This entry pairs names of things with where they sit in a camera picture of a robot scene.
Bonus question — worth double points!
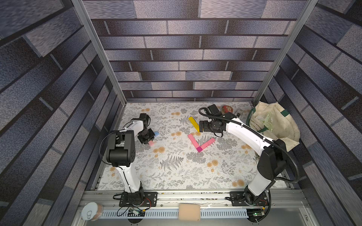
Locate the pink block one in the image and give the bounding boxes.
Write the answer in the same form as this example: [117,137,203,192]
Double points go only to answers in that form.
[207,138,216,145]

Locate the aluminium rail base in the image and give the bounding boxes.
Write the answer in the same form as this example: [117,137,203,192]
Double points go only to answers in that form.
[72,188,318,226]

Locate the round red lid tin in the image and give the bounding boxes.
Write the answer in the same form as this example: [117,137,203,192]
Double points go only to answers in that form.
[221,105,233,114]

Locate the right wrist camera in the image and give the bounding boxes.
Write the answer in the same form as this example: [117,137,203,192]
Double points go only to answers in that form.
[207,104,222,116]

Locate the floral table mat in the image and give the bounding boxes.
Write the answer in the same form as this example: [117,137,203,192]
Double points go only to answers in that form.
[97,101,288,190]

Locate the small white box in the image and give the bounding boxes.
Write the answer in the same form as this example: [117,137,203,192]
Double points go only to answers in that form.
[236,111,244,119]

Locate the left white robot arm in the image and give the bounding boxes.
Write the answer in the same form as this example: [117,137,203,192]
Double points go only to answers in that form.
[105,114,155,202]

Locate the beige sponge pad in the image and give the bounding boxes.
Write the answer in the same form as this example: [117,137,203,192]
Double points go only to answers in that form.
[178,203,201,222]

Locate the pink block five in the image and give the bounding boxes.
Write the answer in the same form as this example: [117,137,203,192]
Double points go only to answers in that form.
[188,134,196,143]

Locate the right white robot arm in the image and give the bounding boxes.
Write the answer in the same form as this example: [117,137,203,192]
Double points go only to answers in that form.
[199,114,300,206]

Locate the cream tote bag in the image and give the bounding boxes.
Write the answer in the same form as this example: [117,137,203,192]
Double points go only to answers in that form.
[246,102,300,152]

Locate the pink block two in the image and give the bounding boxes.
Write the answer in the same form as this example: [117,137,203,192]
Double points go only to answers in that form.
[200,143,209,150]

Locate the pink block three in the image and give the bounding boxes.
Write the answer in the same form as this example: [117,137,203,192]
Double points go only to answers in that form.
[192,140,200,149]

